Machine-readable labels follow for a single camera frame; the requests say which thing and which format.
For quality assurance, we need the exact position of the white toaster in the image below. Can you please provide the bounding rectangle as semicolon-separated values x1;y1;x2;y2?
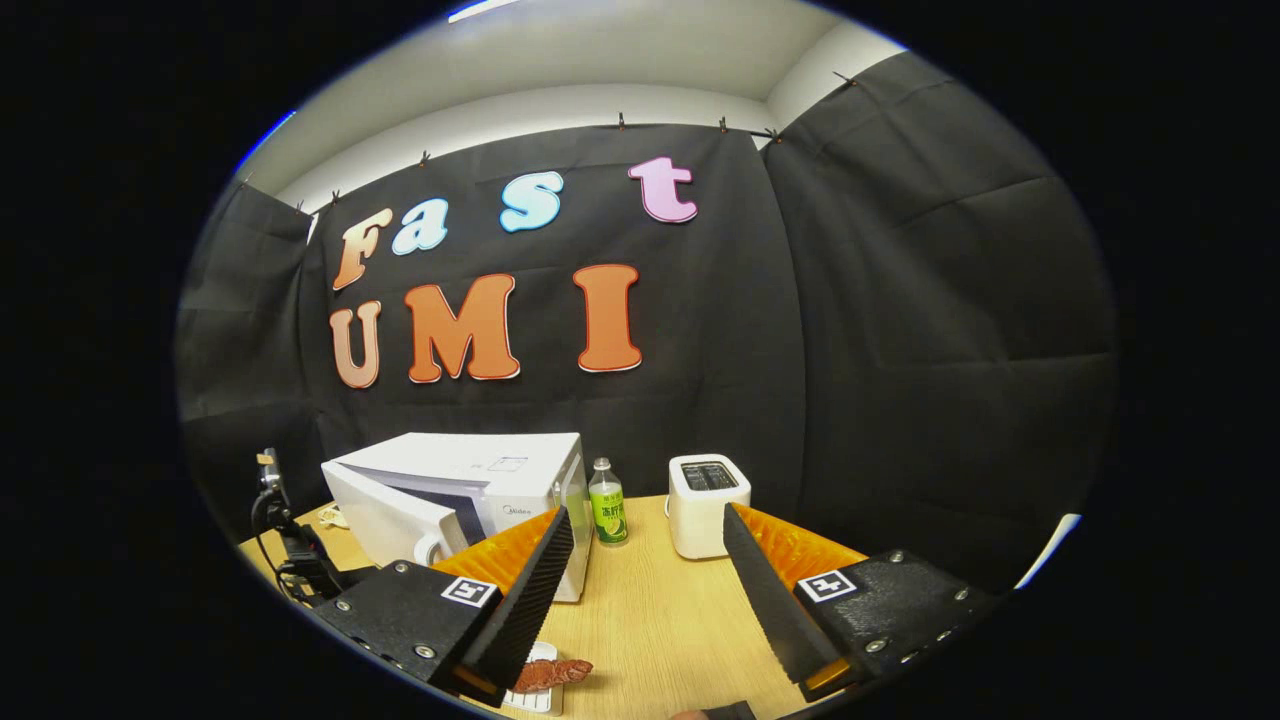
665;453;752;561

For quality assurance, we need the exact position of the reddish brown meat piece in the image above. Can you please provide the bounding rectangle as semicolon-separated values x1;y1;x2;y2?
512;657;594;694

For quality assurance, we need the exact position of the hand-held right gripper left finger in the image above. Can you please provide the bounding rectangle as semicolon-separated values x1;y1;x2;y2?
312;505;577;707

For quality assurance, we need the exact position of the black backdrop cloth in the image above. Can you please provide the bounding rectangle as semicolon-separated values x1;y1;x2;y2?
175;50;1119;596

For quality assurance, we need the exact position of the white microwave oven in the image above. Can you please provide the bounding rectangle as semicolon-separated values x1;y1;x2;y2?
320;432;593;603

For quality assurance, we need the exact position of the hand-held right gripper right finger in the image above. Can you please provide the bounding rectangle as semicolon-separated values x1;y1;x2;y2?
722;502;1003;703

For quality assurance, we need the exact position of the small white ribbed dish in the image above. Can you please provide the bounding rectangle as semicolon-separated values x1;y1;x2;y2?
500;640;566;717

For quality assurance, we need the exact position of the green label plastic bottle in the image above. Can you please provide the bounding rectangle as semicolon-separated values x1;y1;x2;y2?
588;458;630;546

